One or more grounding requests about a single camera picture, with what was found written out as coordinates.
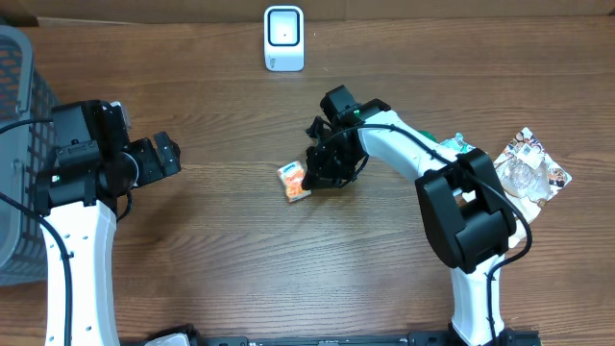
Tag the white barcode scanner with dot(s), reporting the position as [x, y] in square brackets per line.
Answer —
[284, 38]

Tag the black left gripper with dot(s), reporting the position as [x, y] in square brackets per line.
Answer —
[153, 168]

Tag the grey plastic mesh basket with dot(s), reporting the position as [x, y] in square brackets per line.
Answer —
[26, 140]

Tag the green lid spice jar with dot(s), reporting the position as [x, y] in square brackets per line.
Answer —
[428, 135]

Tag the mint green wipe packet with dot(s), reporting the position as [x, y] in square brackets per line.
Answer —
[458, 144]

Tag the brown white snack bag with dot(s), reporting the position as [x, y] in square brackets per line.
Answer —
[529, 176]

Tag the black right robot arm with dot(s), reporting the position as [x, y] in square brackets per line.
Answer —
[466, 217]

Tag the orange tissue pack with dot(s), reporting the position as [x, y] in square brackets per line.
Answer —
[292, 176]

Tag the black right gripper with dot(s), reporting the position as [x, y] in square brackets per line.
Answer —
[322, 174]

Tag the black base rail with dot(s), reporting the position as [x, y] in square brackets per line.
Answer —
[442, 338]

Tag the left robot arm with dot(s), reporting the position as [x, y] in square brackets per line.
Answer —
[76, 206]

